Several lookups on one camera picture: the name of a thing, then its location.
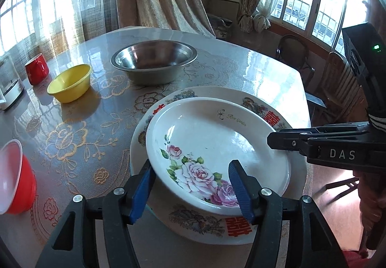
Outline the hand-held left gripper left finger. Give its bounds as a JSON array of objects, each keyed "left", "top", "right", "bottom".
[{"left": 34, "top": 159, "right": 157, "bottom": 268}]

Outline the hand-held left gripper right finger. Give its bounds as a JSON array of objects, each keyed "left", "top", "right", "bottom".
[{"left": 228, "top": 159, "right": 349, "bottom": 268}]

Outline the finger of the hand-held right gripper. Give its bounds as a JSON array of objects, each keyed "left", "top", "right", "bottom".
[{"left": 267, "top": 121, "right": 371, "bottom": 154}]

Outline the large patterned white plate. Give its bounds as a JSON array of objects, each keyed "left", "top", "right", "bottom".
[{"left": 130, "top": 86, "right": 306, "bottom": 245}]

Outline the white rose print plate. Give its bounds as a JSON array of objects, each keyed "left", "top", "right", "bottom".
[{"left": 145, "top": 97, "right": 291, "bottom": 217}]

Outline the red plastic bowl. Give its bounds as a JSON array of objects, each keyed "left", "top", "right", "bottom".
[{"left": 0, "top": 139, "right": 37, "bottom": 215}]

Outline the stainless steel bowl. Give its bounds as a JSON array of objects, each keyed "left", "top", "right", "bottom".
[{"left": 110, "top": 40, "right": 198, "bottom": 85}]

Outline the yellow plastic bowl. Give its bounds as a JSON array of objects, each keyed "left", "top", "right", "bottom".
[{"left": 47, "top": 64, "right": 92, "bottom": 103}]

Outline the person's right hand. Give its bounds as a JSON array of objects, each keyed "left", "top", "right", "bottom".
[{"left": 358, "top": 171, "right": 386, "bottom": 256}]

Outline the slatted wooden chair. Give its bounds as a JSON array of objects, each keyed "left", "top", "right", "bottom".
[{"left": 304, "top": 51, "right": 371, "bottom": 125}]

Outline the floral lace tablecloth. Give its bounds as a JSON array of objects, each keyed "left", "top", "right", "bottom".
[{"left": 0, "top": 27, "right": 314, "bottom": 268}]

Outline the round-back metal chair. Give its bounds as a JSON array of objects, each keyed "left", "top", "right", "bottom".
[{"left": 276, "top": 34, "right": 316, "bottom": 85}]

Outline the tied white sheer curtain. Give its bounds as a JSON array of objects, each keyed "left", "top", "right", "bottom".
[{"left": 253, "top": 0, "right": 282, "bottom": 32}]

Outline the patterned bag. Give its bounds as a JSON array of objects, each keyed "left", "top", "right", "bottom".
[{"left": 208, "top": 13, "right": 233, "bottom": 40}]

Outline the red mug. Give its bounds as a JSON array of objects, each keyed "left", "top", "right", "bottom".
[{"left": 25, "top": 53, "right": 49, "bottom": 85}]

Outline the white glass electric kettle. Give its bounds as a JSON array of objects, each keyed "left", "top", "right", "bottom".
[{"left": 0, "top": 55, "right": 25, "bottom": 111}]

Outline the large window behind sheer curtain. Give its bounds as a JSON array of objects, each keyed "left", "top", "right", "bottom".
[{"left": 0, "top": 0, "right": 117, "bottom": 56}]

